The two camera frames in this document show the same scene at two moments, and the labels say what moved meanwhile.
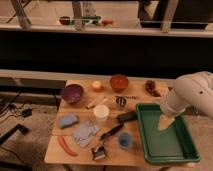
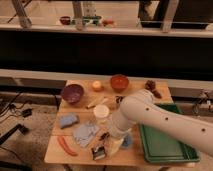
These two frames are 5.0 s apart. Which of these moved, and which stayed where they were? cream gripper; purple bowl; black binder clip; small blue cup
Moved: cream gripper
Stayed: purple bowl; black binder clip; small blue cup
